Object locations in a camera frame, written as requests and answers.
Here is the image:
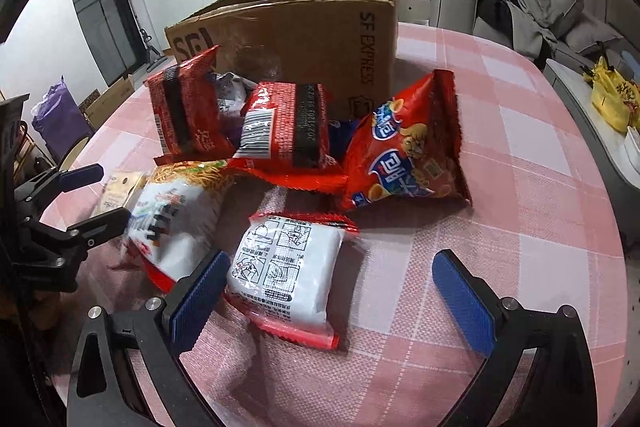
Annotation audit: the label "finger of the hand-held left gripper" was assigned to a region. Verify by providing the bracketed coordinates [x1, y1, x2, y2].
[14, 163, 105, 218]
[22, 207, 131, 293]

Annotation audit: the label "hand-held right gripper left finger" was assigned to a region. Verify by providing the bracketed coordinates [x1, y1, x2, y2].
[67, 249, 232, 427]

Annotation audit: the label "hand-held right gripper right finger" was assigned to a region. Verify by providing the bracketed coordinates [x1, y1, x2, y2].
[431, 249, 598, 427]

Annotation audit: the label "white noodle bag noodle picture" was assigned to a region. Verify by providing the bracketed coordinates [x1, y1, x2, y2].
[122, 159, 236, 293]

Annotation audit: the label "white noodle packet red edges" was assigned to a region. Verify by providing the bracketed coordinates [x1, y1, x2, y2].
[222, 211, 360, 350]

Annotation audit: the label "red noodle packet black stripe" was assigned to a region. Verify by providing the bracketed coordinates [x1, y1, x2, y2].
[145, 46, 236, 160]

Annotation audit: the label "red cartoon snack bag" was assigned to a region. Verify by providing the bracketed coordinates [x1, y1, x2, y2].
[340, 69, 473, 212]

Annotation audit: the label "purple white snack packet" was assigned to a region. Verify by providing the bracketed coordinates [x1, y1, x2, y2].
[210, 72, 258, 142]

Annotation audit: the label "red noodle packet white label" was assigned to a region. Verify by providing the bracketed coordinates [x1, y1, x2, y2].
[227, 81, 348, 192]

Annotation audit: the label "blue cookie packet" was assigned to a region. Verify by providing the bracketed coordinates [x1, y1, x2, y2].
[327, 117, 358, 158]

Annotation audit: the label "brown cardboard box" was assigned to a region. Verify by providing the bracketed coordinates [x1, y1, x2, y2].
[164, 0, 401, 120]

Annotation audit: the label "small beige snack packet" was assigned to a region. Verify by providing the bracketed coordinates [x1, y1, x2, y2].
[92, 171, 146, 218]

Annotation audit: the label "purple plastic bag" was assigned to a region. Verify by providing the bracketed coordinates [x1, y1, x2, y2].
[31, 77, 93, 162]

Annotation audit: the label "small cardboard box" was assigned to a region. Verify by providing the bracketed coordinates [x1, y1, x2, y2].
[80, 74, 136, 130]

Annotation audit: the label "pink checked tablecloth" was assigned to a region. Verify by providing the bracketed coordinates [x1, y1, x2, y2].
[37, 22, 628, 427]

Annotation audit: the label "black glass door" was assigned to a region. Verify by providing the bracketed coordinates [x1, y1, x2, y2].
[65, 0, 146, 88]

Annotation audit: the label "white coffee table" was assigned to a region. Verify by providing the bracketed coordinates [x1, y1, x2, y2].
[542, 57, 640, 228]

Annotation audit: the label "yellow plastic bag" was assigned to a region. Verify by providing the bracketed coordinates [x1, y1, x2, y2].
[585, 54, 640, 132]

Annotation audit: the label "dark jacket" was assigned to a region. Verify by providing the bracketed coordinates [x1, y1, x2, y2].
[477, 0, 531, 58]

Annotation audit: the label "grey sofa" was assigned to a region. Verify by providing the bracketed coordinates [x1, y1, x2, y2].
[430, 0, 640, 72]

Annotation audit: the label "grey clothing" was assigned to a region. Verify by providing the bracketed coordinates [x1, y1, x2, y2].
[515, 0, 586, 52]

